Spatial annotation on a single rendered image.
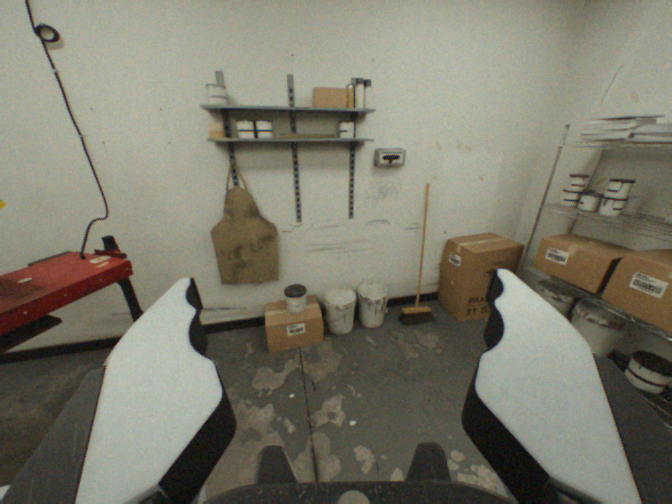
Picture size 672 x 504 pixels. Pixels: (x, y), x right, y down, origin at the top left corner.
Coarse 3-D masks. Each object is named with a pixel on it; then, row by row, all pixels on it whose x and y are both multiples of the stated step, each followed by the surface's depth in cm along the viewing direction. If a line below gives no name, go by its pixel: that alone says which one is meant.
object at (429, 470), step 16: (272, 448) 5; (416, 448) 5; (432, 448) 5; (272, 464) 5; (288, 464) 5; (416, 464) 5; (432, 464) 5; (256, 480) 5; (272, 480) 5; (288, 480) 5; (416, 480) 4; (432, 480) 4; (448, 480) 4; (224, 496) 4; (240, 496) 4; (256, 496) 4; (272, 496) 4; (288, 496) 4; (304, 496) 4; (320, 496) 4; (336, 496) 4; (352, 496) 4; (368, 496) 4; (384, 496) 4; (400, 496) 4; (416, 496) 4; (432, 496) 4; (448, 496) 4; (464, 496) 4; (480, 496) 4; (496, 496) 4
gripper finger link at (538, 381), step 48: (528, 288) 9; (528, 336) 7; (576, 336) 7; (480, 384) 6; (528, 384) 6; (576, 384) 6; (480, 432) 6; (528, 432) 5; (576, 432) 5; (528, 480) 5; (576, 480) 4; (624, 480) 4
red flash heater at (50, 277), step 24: (48, 264) 140; (72, 264) 140; (96, 264) 140; (120, 264) 140; (0, 288) 117; (24, 288) 117; (48, 288) 117; (72, 288) 121; (96, 288) 131; (0, 312) 101; (24, 312) 107; (48, 312) 114
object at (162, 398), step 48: (192, 288) 10; (144, 336) 8; (192, 336) 8; (144, 384) 6; (192, 384) 6; (96, 432) 5; (144, 432) 5; (192, 432) 5; (96, 480) 5; (144, 480) 5; (192, 480) 5
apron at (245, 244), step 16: (240, 176) 197; (240, 192) 201; (224, 208) 203; (240, 208) 206; (256, 208) 209; (224, 224) 206; (240, 224) 211; (256, 224) 213; (272, 224) 216; (224, 240) 211; (240, 240) 216; (256, 240) 216; (272, 240) 221; (224, 256) 216; (240, 256) 220; (256, 256) 221; (272, 256) 227; (224, 272) 223; (240, 272) 225; (256, 272) 227; (272, 272) 234
